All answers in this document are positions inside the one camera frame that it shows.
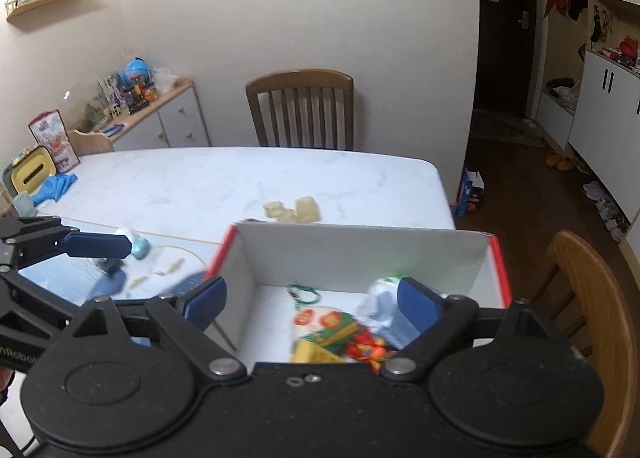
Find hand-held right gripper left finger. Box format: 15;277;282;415
70;277;249;381

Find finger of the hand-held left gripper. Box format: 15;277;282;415
0;215;132;271
0;271;83;351

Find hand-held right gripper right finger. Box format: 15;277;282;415
380;277;571;380

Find tissue pack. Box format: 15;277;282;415
356;276;451;350

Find teal egg-shaped case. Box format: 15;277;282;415
130;232;151;260

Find red orange toy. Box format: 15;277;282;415
344;327;398;370

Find red cardboard box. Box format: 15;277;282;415
206;219;514;365

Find green bead bracelet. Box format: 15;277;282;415
286;283;321;307

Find cream plush doll face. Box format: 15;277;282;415
294;307;357;340

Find yellow carton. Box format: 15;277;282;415
291;339;347;365

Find blue cloth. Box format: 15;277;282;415
30;172;80;205

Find mint cup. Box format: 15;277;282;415
11;191;39;217

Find yellow tissue box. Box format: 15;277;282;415
2;148;59;199

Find light wooden chair back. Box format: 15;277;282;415
66;128;117;155

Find red printed card bag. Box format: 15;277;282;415
28;109;81;174

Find blue box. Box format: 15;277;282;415
456;167;487;219

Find small potted plant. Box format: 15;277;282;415
82;101;109;132

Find white wooden sideboard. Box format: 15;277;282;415
106;77;212;152

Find snack jars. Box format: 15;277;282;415
127;83;162;115

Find colourful card stand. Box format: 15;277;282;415
97;71;126;112

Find crumpled clear plastic bag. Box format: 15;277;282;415
149;66;177;92

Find blue globe toy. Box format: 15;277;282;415
122;57;152;85

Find orange wooden chair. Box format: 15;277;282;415
531;230;640;458

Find door mat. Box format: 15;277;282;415
470;117;547;149

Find dark wooden chair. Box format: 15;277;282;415
244;69;356;152

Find dark door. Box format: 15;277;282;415
477;0;541;121

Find white shelf cabinet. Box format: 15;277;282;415
534;0;640;176

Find wooden wall shelf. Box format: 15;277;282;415
5;0;98;32

